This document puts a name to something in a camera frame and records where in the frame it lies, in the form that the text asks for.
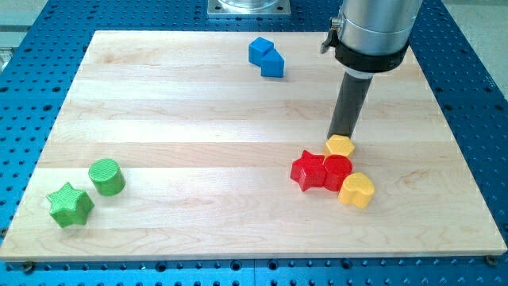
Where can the green star block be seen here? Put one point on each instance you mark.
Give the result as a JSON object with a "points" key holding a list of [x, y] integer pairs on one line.
{"points": [[70, 206]]}

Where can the blue perforated metal table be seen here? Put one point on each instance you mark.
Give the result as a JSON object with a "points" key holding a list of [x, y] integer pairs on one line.
{"points": [[460, 45]]}

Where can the green cylinder block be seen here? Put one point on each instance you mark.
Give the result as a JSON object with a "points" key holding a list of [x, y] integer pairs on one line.
{"points": [[106, 176]]}

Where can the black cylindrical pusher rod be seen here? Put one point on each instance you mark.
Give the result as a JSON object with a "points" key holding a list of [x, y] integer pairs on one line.
{"points": [[350, 100]]}

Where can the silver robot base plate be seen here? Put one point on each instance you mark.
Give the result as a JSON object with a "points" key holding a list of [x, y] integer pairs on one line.
{"points": [[248, 7]]}

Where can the wooden board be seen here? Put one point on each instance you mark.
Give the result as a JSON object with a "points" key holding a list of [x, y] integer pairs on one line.
{"points": [[206, 144]]}

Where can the blue cube block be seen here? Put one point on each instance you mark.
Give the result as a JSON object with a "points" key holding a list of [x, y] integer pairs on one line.
{"points": [[257, 49]]}

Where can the yellow hexagon block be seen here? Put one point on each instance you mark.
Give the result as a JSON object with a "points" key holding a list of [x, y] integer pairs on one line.
{"points": [[339, 145]]}

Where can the red star block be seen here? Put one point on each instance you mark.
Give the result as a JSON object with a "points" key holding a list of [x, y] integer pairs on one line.
{"points": [[308, 170]]}

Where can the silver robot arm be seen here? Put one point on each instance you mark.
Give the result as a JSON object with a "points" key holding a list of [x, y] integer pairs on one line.
{"points": [[371, 36]]}

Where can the yellow heart block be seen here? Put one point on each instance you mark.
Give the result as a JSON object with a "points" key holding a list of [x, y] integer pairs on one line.
{"points": [[357, 189]]}

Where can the red cylinder block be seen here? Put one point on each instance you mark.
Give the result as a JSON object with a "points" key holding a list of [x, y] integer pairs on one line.
{"points": [[337, 168]]}

